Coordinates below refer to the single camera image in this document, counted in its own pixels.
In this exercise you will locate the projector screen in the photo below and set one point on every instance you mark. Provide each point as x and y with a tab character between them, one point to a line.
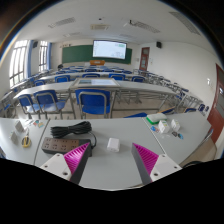
109	49

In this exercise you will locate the orange wooden podium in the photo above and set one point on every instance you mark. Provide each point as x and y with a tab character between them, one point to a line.
97	62

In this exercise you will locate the group of grey desks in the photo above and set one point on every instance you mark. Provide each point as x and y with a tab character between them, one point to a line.
140	87

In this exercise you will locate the white printed box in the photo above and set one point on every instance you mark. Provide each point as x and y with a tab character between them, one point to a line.
175	125
163	126

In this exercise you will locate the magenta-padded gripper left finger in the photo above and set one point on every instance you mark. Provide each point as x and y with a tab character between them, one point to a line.
76	158

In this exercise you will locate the group of ceiling lights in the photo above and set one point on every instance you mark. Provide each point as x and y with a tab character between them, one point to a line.
61	22

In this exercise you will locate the small blue card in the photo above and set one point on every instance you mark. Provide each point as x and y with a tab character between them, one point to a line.
154	128

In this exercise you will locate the small colourful card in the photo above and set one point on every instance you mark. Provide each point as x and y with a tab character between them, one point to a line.
36	123
41	125

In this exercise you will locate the small white box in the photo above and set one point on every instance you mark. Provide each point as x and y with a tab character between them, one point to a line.
13	137
19	126

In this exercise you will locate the white charger block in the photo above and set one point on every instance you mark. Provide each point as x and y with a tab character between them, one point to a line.
113	145

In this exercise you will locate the row of windows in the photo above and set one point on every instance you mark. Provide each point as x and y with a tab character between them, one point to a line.
17	61

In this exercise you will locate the blue curtain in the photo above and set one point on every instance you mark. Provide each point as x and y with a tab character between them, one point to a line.
30	56
49	55

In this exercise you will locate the dark red door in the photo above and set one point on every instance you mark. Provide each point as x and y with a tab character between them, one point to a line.
216	106

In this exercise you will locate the black wall speaker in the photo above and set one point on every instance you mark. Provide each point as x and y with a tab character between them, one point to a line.
35	44
159	44

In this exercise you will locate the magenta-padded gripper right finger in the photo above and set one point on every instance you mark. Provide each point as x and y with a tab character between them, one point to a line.
146	159

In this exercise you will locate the brown door with window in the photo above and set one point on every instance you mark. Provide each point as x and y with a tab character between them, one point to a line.
144	58

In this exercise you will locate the green chalkboard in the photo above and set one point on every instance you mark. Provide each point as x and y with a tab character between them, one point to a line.
75	53

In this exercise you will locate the ceiling air conditioner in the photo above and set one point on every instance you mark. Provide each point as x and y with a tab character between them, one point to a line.
100	27

